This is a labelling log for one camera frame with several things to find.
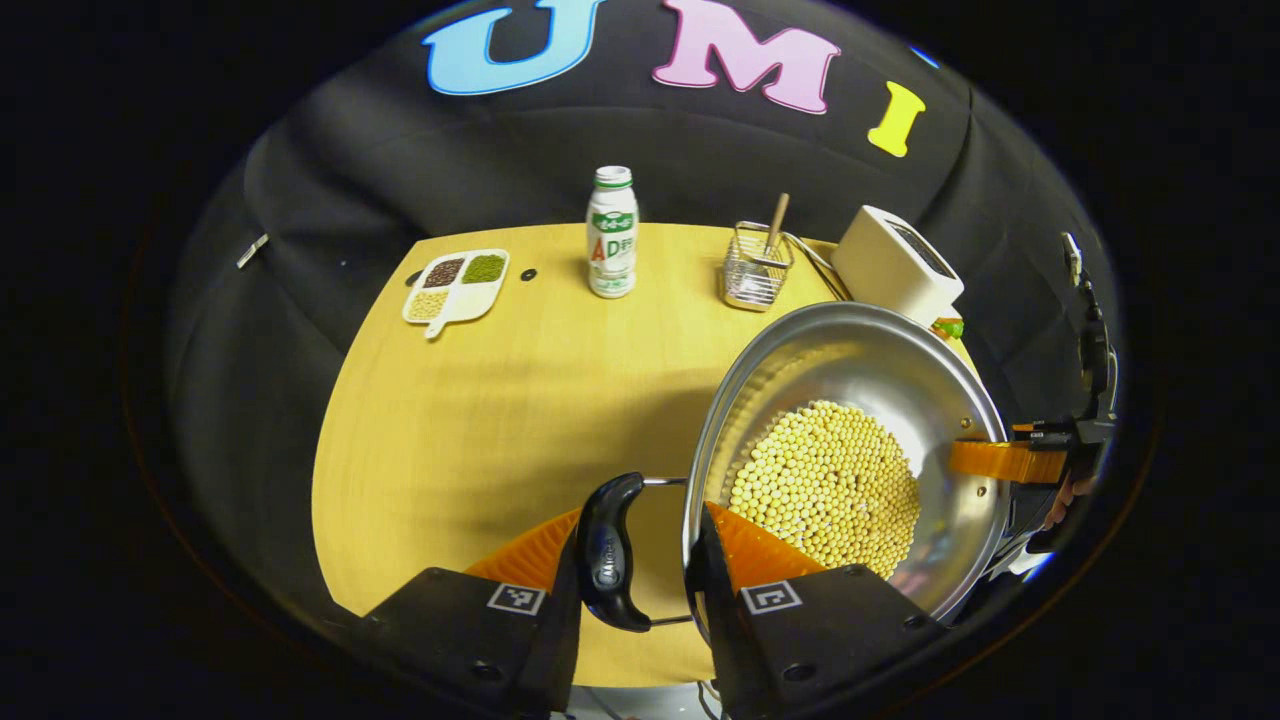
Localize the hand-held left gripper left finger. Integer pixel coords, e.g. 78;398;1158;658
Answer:
355;505;584;716

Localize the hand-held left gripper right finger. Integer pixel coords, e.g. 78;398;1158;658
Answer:
685;500;951;720

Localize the stainless steel pot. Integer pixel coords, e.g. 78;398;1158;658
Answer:
577;302;1011;634

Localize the pile of soybeans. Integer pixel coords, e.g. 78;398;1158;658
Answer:
728;400;922;582

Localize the white toaster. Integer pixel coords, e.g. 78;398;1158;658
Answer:
832;205;966;327

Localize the white divided bean plate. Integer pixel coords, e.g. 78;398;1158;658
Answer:
402;249;511;340

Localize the white green-label drink bottle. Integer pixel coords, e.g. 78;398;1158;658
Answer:
586;166;639;299

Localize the black power cable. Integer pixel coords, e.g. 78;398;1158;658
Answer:
785;232;851;301

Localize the wire mesh utensil basket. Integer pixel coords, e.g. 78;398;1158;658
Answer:
722;222;796;312

